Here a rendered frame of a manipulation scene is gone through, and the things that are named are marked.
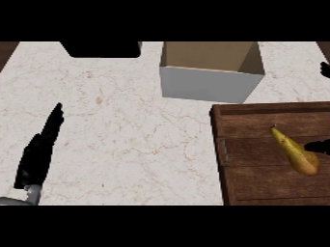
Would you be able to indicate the black appliance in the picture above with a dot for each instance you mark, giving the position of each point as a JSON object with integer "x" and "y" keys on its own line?
{"x": 101, "y": 49}

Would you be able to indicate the open cardboard box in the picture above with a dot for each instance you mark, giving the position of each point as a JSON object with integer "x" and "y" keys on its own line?
{"x": 211, "y": 74}

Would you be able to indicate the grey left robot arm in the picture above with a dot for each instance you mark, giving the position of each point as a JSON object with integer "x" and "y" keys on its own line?
{"x": 23, "y": 197}

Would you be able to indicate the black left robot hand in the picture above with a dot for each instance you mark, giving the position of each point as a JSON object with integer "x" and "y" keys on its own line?
{"x": 36, "y": 154}

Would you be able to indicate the brown wooden tray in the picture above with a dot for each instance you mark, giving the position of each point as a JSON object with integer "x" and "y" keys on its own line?
{"x": 258, "y": 180}

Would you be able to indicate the yellow pear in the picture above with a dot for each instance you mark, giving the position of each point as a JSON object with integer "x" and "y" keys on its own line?
{"x": 298, "y": 156}

